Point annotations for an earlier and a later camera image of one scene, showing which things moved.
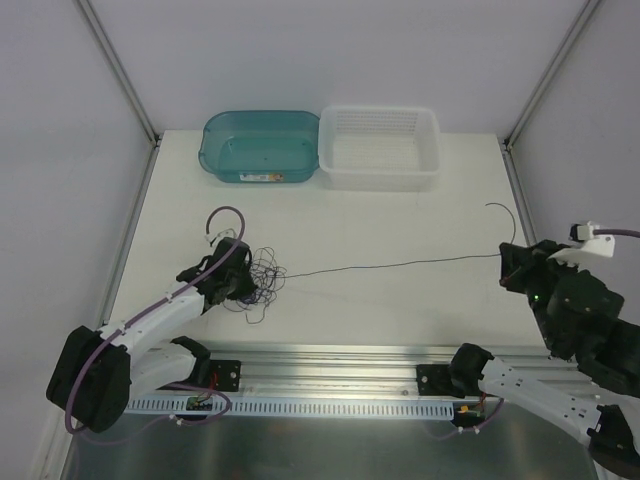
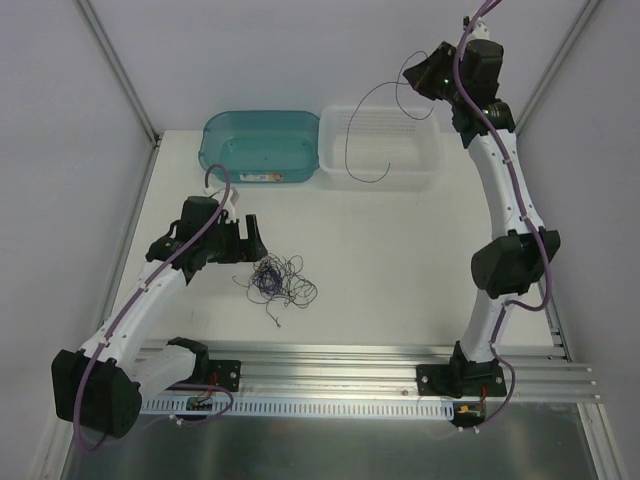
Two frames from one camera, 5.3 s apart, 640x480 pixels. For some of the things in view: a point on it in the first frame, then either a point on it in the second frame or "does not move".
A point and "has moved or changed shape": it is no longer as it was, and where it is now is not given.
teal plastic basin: (261, 146) does not move
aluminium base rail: (360, 372) does not move
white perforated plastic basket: (371, 148) does not move
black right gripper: (511, 267) → (425, 73)
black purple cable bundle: (270, 277) has moved or changed shape
